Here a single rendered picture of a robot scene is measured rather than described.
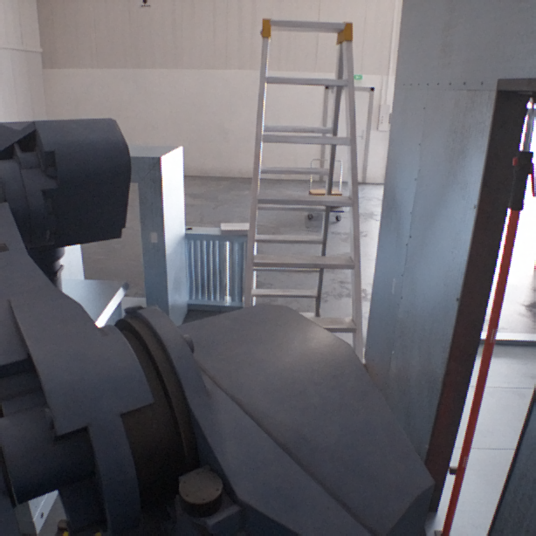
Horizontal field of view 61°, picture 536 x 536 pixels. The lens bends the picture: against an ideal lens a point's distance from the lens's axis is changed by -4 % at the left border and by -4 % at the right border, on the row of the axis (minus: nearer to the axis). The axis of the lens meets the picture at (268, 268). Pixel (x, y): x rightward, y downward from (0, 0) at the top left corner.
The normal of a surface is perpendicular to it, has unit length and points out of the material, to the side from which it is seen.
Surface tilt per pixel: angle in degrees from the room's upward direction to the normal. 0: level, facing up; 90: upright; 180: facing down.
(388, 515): 44
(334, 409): 16
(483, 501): 0
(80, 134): 34
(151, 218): 90
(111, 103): 90
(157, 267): 90
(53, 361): 7
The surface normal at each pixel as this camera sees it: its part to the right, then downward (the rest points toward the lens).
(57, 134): 0.34, -0.60
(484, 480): 0.03, -0.93
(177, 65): -0.06, 0.36
